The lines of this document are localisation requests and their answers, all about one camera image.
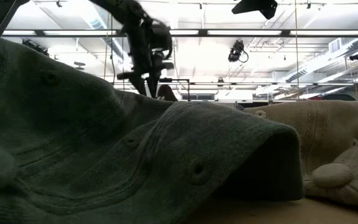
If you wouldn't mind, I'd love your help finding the black ceiling camera with cables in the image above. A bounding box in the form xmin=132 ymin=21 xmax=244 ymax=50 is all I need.
xmin=22 ymin=39 xmax=50 ymax=57

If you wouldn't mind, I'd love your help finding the green baseball cap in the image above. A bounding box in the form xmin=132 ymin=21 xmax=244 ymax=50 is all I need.
xmin=0 ymin=30 xmax=304 ymax=224

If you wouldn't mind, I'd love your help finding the dark chair back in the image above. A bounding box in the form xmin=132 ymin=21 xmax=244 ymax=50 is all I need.
xmin=321 ymin=93 xmax=357 ymax=101

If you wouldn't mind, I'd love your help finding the orange hanging cable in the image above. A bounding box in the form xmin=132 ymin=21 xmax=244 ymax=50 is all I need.
xmin=293 ymin=0 xmax=301 ymax=100

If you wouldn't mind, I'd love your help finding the thin black frame rail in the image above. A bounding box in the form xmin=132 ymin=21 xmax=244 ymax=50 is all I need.
xmin=113 ymin=81 xmax=358 ymax=87

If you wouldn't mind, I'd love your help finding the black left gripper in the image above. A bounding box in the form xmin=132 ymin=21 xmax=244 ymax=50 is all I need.
xmin=116 ymin=17 xmax=175 ymax=99

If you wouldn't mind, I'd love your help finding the person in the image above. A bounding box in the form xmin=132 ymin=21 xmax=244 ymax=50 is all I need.
xmin=157 ymin=84 xmax=179 ymax=102

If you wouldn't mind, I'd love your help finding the white air vent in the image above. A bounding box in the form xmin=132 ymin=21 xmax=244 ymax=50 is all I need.
xmin=328 ymin=37 xmax=343 ymax=54

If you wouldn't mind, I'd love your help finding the beige baseball cap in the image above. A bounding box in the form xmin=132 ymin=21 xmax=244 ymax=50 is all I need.
xmin=244 ymin=99 xmax=358 ymax=208

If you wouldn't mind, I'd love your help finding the black overhead camera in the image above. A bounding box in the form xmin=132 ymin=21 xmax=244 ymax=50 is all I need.
xmin=227 ymin=39 xmax=249 ymax=63

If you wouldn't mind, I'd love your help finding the black horizontal frame beam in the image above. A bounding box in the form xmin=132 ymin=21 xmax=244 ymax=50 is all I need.
xmin=1 ymin=29 xmax=358 ymax=39

